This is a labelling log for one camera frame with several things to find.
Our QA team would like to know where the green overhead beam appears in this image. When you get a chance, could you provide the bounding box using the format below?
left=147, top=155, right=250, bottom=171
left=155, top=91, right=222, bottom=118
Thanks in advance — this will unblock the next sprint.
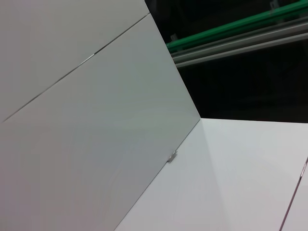
left=165, top=0, right=308, bottom=53

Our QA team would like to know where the grey aluminium rail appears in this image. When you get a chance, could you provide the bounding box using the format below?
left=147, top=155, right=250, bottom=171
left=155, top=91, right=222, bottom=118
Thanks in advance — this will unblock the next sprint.
left=171, top=19, right=308, bottom=60
left=175, top=31, right=308, bottom=67

